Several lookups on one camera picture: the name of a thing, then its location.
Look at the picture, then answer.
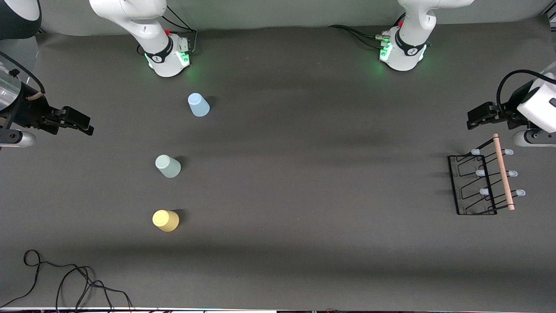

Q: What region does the loose black cable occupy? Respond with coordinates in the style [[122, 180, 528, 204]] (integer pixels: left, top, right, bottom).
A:
[[0, 249, 133, 313]]

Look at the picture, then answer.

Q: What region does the light blue plastic cup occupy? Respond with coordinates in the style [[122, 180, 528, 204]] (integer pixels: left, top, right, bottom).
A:
[[188, 93, 210, 117]]

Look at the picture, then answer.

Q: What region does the black arm base cable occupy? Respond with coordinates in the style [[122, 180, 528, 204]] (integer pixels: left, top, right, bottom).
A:
[[328, 24, 387, 48], [163, 5, 198, 55]]

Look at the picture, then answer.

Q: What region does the black right arm base cable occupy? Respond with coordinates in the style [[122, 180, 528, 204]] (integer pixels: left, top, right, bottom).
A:
[[163, 5, 198, 55]]

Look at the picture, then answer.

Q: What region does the black wire cup holder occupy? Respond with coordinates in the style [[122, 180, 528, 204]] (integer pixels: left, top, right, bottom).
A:
[[447, 133, 526, 216]]

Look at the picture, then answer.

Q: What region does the pale green plastic cup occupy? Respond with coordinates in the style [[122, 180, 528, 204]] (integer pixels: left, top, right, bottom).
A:
[[155, 154, 182, 179]]

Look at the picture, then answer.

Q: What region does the black left arm base cable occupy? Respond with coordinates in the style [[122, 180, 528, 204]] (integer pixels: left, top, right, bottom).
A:
[[328, 24, 387, 48]]

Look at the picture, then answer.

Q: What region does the yellow plastic cup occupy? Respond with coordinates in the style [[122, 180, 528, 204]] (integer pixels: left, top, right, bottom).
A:
[[152, 210, 179, 233]]

